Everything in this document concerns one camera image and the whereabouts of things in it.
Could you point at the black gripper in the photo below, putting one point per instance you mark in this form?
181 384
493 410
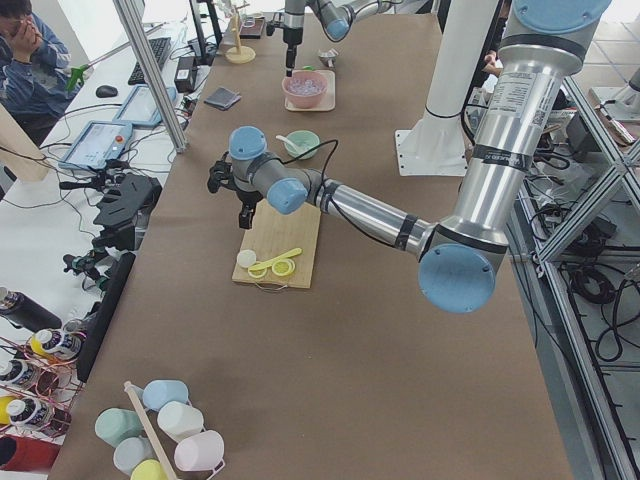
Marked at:
289 37
247 198

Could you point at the white ceramic spoon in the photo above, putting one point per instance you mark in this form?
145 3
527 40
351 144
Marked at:
291 147

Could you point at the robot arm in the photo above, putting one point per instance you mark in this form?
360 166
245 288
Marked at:
335 20
459 256

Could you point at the metal ice scoop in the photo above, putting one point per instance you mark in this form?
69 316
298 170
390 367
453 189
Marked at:
328 57

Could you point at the pink bowl with ice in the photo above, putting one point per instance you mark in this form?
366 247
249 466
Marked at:
305 89

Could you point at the mint green bowl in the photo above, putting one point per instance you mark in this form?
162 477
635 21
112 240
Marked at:
307 142

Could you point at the wooden cutting board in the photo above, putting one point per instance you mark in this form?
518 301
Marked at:
273 234

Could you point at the wooden mug tree stand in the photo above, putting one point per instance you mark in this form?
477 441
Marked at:
238 53

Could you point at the yellow lemon slice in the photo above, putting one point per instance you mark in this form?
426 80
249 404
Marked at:
257 273
283 267

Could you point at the yellow plastic knife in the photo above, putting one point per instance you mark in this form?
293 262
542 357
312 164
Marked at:
268 263

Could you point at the cream plastic tray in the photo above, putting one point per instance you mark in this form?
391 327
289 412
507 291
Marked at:
327 103

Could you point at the grey folded cloth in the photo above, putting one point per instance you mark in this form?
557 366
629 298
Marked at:
222 98

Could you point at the blue teach pendant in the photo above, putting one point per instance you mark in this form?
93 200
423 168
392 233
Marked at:
139 108
97 144

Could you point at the black computer mouse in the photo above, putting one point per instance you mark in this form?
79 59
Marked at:
106 91

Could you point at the light blue cup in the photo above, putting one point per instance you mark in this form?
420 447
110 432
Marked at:
157 393

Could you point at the white cup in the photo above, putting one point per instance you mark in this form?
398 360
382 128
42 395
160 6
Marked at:
180 421

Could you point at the pink cup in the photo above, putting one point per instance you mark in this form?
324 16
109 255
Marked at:
200 452

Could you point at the black water bottle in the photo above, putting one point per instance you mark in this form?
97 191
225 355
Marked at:
24 312

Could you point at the person in blue jacket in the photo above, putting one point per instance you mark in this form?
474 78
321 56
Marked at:
35 70

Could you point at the mint green cup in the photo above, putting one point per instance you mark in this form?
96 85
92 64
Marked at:
114 425

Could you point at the grey blue cup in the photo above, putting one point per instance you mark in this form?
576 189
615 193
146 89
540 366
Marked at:
130 452

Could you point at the yellow cup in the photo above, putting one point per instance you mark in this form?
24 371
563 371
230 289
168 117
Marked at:
149 469

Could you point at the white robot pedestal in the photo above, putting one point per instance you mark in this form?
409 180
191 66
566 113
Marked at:
435 145

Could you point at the white wire cup rack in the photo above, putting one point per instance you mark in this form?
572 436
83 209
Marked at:
168 466

